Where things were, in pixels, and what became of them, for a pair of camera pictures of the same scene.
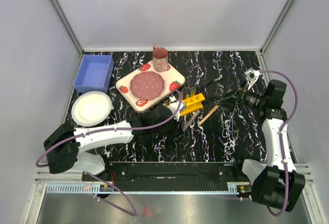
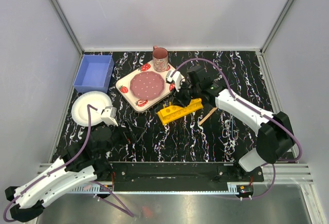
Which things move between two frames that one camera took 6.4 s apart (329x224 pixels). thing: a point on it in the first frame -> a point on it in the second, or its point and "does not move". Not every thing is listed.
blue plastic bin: x=94 y=73 does not move
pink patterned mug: x=160 y=57 does not move
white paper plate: x=91 y=108 does not move
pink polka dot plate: x=147 y=85 does not move
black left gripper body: x=171 y=125 -> x=117 y=137
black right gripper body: x=250 y=98 -> x=187 y=93
